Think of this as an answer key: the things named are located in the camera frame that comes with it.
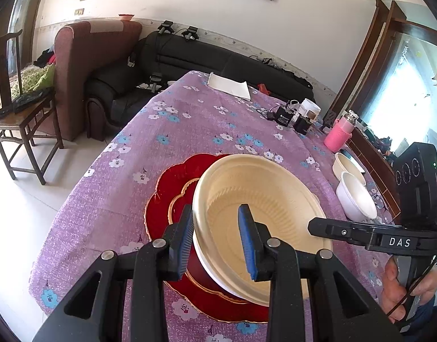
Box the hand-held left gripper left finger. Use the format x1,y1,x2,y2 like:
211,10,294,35
32,204,195,342

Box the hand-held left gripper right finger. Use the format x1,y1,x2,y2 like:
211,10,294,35
238,204,395,342

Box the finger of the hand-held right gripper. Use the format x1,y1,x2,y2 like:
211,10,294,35
308,217,375,249

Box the small white bowl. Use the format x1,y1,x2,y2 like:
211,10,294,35
336,172,378,222

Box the large white bowl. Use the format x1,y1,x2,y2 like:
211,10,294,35
194,239,272,307

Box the gold-rimmed red plate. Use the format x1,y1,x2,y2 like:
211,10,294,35
167,178,255,305

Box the large cream bowl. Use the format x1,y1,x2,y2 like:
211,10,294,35
192,154,333,308

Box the red plate with gold lettering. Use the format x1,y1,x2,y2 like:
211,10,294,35
143,153,270,325

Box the small cream bowl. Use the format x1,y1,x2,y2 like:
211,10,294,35
332,152,366,186

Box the person's right hand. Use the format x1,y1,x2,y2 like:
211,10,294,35
380,256,437,324

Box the black eyeglasses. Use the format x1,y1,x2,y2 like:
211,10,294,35
370,192,387,211

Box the pink bottle with woven sleeve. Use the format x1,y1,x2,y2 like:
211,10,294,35
323,110,358,152

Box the purple floral tablecloth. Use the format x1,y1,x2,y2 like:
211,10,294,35
29,70,404,342

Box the black labelled charger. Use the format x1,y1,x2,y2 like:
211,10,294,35
277,105,295,129

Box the white plastic cup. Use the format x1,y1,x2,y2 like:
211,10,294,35
298,98,322,122

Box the black sofa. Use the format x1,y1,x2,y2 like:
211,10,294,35
85,30,315,141

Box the dark wooden chair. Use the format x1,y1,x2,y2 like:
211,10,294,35
0,29,64,186

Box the brown armchair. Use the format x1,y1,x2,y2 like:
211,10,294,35
54,19,143,142

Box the black flat object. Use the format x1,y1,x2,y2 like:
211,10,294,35
0,91,53,118

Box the green cushion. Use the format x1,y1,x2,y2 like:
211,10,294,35
12,63,56,97

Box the pile of dark clothes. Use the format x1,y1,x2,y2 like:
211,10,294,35
33,48,57,66

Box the wooden glazed door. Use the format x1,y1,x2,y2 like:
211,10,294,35
5,0,36,79

